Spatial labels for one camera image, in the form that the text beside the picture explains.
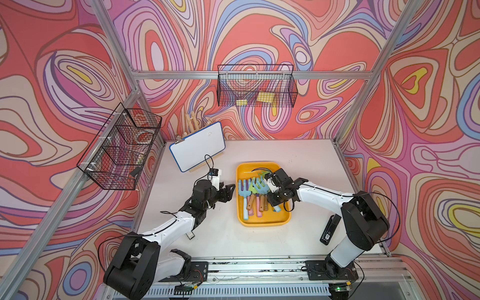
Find green rake wooden handle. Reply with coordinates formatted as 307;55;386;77
247;177;266;211

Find yellow plastic storage tray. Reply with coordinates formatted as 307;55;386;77
236;162;292;227

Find light blue rake blue handle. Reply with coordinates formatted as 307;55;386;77
238;179;251;220

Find green hand fork wooden handle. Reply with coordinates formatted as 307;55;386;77
262;187;269;212

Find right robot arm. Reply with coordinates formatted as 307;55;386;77
265;169;390;273

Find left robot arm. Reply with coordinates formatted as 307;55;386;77
103;179;236;300

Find small grey clip device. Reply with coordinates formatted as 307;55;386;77
186;231;195;240

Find blue framed whiteboard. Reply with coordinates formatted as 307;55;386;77
169;122;226;173

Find black handheld scanner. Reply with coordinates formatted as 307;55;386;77
319;214;341;246

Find wooden utensils behind whiteboard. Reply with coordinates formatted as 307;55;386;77
176;112;213;143

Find yellow sponge in basket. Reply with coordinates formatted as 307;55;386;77
256;91;276;103

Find small yellow block in basket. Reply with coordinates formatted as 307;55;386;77
236;99;248;106

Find green circuit board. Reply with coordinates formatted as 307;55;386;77
174;284;198;296

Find teal cultivator yellow handle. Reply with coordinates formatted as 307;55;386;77
269;194;281;213

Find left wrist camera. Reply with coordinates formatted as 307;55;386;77
207;168;221;191

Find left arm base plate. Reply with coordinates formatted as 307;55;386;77
161;261;209;283

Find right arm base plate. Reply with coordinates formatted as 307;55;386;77
301;260;359;282

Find aluminium front rail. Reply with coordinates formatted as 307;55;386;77
100;255;417;300

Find black wire basket back wall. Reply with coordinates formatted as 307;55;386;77
217;62;298;108

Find black wire basket wall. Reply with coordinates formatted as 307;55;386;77
217;62;298;108
76;103;162;191

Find black wire basket left wall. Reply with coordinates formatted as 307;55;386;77
76;103;162;191

